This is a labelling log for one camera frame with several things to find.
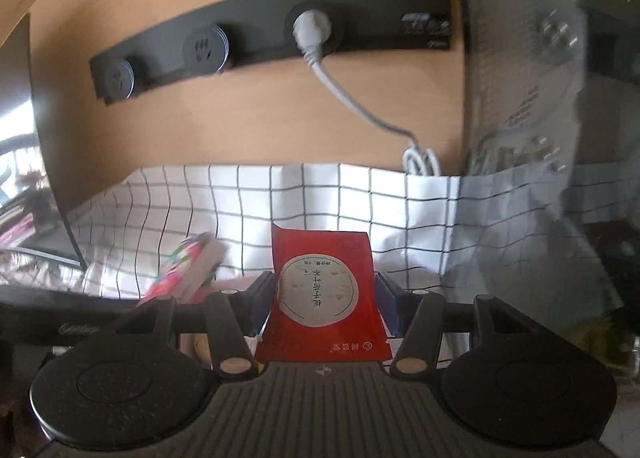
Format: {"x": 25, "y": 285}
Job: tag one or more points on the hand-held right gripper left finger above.
{"x": 264, "y": 303}

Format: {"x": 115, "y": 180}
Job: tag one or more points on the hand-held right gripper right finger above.
{"x": 387, "y": 303}

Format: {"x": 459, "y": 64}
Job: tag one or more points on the red snack packet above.
{"x": 320, "y": 288}

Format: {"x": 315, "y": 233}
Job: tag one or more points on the colourful striped packet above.
{"x": 185, "y": 268}

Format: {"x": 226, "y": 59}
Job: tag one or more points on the white grid tablecloth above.
{"x": 300, "y": 198}

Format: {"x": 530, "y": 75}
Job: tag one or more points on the black flat board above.
{"x": 60, "y": 313}

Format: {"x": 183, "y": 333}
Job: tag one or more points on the black monitor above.
{"x": 20, "y": 162}

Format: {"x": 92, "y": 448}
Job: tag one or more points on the black wall power strip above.
{"x": 260, "y": 17}

